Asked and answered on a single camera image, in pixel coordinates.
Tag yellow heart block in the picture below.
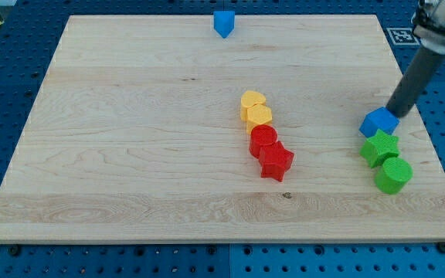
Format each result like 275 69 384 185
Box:
240 90 267 121

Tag wooden board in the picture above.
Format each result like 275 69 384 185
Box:
0 15 445 245

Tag red star block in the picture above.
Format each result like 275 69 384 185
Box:
258 141 294 182

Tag black white fiducial marker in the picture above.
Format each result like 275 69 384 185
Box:
386 27 420 46

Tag blue cube block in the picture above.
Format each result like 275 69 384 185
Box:
359 107 399 137

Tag red cylinder block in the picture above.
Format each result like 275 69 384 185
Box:
249 124 277 158

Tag green cylinder block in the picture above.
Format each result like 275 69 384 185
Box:
374 158 413 195

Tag blue triangle block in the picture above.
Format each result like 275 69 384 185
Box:
213 11 236 39

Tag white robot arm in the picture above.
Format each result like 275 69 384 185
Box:
412 0 445 54

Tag green star block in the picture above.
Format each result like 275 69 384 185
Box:
359 129 400 168

